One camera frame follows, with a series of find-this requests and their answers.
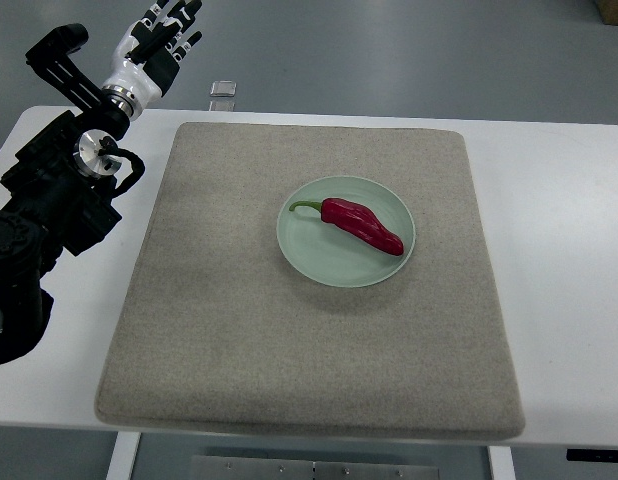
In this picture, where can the white left table leg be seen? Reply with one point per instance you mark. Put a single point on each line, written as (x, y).
(123, 456)

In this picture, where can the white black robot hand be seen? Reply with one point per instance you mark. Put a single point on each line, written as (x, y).
(147, 59)

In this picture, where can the beige felt mat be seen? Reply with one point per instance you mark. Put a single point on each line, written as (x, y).
(219, 332)

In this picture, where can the red pepper green stem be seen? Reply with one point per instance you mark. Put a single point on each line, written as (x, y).
(357, 220)

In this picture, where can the white right table leg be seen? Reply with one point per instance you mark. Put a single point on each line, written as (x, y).
(501, 463)

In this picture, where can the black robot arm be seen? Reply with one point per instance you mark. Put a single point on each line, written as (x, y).
(61, 187)

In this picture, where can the cardboard box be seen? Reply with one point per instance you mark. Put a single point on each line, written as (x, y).
(608, 10)

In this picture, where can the white table leg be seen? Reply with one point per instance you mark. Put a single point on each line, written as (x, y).
(501, 463)
(123, 456)

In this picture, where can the black table control panel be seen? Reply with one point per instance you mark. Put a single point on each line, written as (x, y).
(592, 455)

